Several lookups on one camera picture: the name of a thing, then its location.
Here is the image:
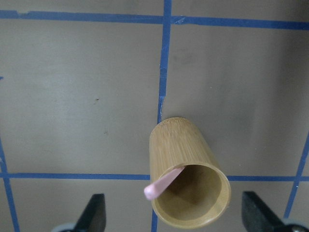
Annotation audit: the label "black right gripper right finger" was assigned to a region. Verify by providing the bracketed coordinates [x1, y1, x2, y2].
[241, 191, 285, 232]

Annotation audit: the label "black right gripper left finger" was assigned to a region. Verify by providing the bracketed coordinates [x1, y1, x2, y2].
[73, 193, 106, 232]

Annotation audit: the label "pink chopstick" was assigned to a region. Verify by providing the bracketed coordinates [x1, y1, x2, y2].
[143, 166, 185, 201]

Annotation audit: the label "bamboo cylinder holder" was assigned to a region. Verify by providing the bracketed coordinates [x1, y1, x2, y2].
[149, 117, 231, 230]

